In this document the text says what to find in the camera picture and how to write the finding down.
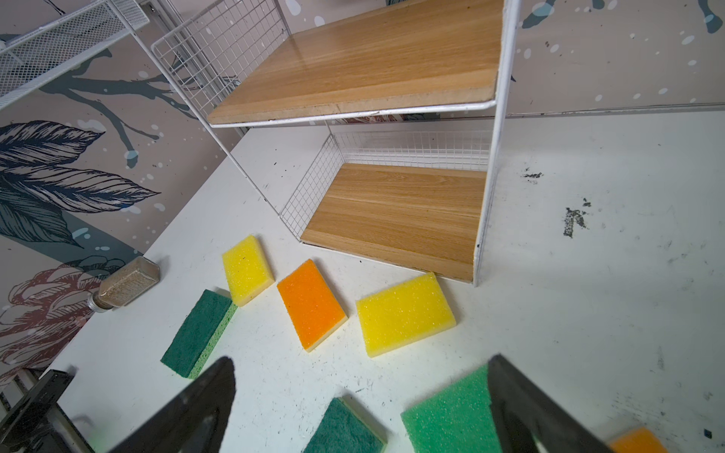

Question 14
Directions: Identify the white wire wall basket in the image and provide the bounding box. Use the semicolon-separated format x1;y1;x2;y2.
1;0;149;109

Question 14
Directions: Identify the glass spice jar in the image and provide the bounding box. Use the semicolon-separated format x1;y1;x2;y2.
87;257;160;313

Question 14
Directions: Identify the orange sponge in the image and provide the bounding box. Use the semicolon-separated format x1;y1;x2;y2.
277;260;349;352
608;427;668;453

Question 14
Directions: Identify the light green sponge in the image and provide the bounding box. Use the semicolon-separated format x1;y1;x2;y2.
401;365;501;452

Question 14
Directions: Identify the dark green sponge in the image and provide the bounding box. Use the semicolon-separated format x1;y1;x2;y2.
303;398;387;453
160;290;237;379

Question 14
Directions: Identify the white wire wooden shelf unit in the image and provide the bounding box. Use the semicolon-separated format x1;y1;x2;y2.
150;1;520;285

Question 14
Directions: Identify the yellow sponge right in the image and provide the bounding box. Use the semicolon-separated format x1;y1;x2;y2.
356;273;457;358

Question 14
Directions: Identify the yellow sponge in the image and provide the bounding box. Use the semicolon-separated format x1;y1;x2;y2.
222;235;275;307
356;273;457;358

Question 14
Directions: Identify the dark green sponge middle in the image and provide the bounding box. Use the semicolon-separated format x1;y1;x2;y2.
303;398;387;453

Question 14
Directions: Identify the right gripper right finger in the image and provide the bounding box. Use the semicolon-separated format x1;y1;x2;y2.
487;354;611;452

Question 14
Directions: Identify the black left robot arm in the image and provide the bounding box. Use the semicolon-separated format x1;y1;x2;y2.
1;369;93;452

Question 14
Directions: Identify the yellow sponge left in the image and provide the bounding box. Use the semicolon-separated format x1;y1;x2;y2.
222;235;275;307

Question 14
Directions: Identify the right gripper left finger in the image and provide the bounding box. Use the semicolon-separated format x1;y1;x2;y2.
113;357;236;452

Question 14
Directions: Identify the dark green sponge left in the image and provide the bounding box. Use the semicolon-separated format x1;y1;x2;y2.
160;290;237;379

